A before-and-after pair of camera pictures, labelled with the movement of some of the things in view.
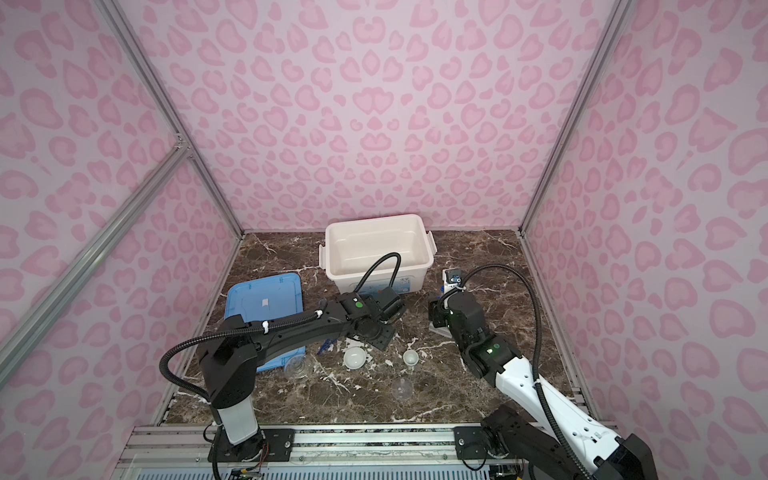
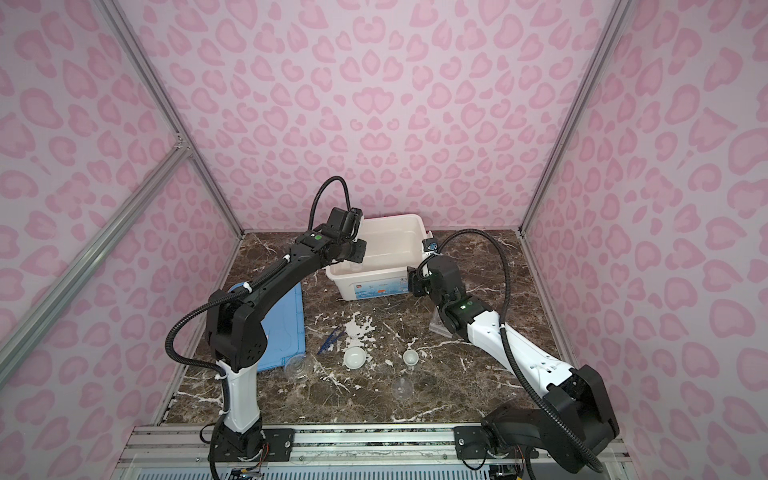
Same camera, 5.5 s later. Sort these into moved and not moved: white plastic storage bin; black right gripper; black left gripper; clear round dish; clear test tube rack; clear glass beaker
Moved: black right gripper; black left gripper
Not moved: clear test tube rack; white plastic storage bin; clear glass beaker; clear round dish
